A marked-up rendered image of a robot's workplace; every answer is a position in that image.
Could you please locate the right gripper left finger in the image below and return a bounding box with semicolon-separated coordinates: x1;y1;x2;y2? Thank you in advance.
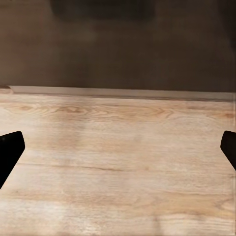
0;131;25;189

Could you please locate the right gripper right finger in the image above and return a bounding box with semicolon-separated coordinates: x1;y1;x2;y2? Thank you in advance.
220;131;236;170

